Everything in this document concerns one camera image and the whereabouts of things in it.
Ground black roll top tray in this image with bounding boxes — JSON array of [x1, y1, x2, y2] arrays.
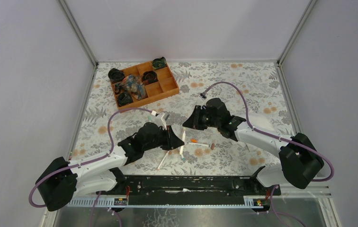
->
[[151, 57, 167, 70]]

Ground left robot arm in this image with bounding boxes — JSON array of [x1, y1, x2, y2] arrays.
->
[[36, 122, 184, 211]]

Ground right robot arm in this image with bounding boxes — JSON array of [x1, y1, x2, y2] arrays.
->
[[182, 98, 324, 189]]

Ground white pen with label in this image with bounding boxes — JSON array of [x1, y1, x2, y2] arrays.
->
[[188, 142, 209, 147]]

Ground black roll bottom tray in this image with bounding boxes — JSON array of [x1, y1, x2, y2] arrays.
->
[[116, 92, 133, 106]]

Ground orange wooden divided tray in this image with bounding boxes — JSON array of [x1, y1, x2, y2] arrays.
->
[[111, 61, 179, 110]]

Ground white pen orange tip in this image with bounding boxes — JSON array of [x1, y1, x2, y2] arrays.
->
[[157, 151, 169, 171]]

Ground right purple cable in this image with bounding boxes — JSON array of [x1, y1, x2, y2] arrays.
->
[[199, 81, 335, 227]]

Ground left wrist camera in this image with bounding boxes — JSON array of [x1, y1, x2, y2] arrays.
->
[[153, 112, 169, 130]]

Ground black roll middle tray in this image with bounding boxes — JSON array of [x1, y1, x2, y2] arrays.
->
[[142, 70, 158, 85]]

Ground colourful crumpled wrapper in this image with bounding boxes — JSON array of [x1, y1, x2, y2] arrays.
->
[[113, 74, 148, 100]]

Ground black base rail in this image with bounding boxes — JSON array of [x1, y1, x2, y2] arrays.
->
[[101, 173, 281, 206]]

